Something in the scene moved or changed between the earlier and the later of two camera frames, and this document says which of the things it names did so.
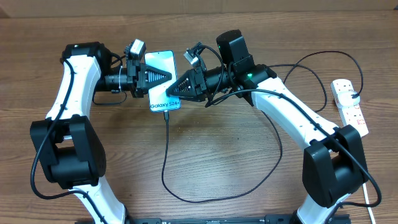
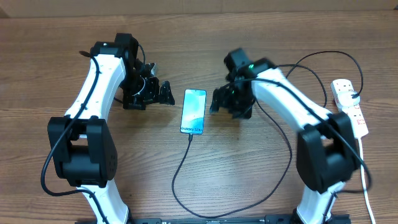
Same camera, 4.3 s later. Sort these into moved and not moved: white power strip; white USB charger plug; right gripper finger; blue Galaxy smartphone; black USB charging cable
Moved: blue Galaxy smartphone; right gripper finger; black USB charging cable
Not moved: white power strip; white USB charger plug
